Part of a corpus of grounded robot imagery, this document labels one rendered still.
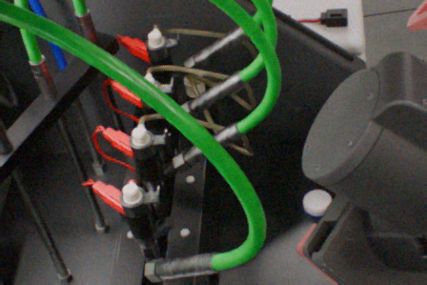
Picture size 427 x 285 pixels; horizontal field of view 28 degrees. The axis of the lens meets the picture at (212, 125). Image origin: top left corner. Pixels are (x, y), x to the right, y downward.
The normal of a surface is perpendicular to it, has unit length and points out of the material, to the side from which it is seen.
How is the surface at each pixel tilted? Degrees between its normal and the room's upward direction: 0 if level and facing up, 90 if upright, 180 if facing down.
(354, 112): 51
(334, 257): 46
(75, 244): 0
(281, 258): 0
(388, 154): 57
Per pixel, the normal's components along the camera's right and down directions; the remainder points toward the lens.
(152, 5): -0.06, 0.73
